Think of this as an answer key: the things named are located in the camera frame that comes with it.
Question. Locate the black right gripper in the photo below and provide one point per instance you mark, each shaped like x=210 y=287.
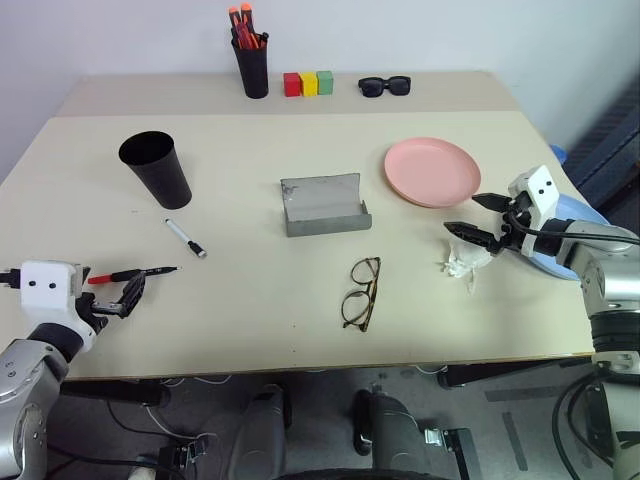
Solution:
x=515 y=230

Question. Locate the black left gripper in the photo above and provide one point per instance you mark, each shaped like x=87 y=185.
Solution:
x=97 y=309

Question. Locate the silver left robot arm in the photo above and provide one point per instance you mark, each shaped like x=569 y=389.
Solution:
x=20 y=370

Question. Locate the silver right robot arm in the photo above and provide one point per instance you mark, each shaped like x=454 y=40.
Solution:
x=615 y=280

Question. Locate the red and black pen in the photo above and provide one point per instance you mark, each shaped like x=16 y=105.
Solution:
x=122 y=275

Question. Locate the crumpled white tissue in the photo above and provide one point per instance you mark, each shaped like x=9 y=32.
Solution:
x=465 y=262

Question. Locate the pink round plate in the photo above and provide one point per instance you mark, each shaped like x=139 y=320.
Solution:
x=432 y=172

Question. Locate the white marker with black cap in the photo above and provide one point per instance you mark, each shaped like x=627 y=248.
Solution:
x=182 y=236

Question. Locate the small blue object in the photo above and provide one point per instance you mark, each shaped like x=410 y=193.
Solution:
x=560 y=152

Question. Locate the black table leg bar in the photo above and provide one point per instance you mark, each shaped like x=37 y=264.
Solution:
x=120 y=392
x=500 y=372

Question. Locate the empty black cup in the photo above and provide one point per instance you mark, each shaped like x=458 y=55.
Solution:
x=167 y=180

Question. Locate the tortoiseshell eyeglasses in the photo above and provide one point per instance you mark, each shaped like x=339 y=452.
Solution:
x=372 y=295

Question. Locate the dark ribbed panel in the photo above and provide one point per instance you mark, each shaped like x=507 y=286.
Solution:
x=610 y=145

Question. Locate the black sunglasses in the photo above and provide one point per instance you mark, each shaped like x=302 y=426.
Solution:
x=372 y=87

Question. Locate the green wooden block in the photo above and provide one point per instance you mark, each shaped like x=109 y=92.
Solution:
x=325 y=83

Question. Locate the dark grey rounded shape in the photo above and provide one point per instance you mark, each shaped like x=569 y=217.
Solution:
x=260 y=435
x=395 y=435

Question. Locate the yellow wooden block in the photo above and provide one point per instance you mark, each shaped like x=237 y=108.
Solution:
x=309 y=84

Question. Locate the red wooden block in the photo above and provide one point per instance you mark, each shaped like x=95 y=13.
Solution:
x=291 y=85

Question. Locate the black pen holder cup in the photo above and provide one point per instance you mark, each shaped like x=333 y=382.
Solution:
x=254 y=70

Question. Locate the black pen with clip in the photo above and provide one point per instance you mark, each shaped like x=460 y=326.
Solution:
x=263 y=38

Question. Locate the orange-tipped red pen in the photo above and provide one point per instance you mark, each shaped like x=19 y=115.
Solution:
x=247 y=17
x=234 y=20

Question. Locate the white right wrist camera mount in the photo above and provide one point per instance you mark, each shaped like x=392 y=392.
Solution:
x=542 y=192

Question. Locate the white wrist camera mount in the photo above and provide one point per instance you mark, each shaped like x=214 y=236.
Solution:
x=45 y=285
x=542 y=192

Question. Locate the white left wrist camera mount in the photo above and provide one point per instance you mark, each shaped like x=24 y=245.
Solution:
x=45 y=285

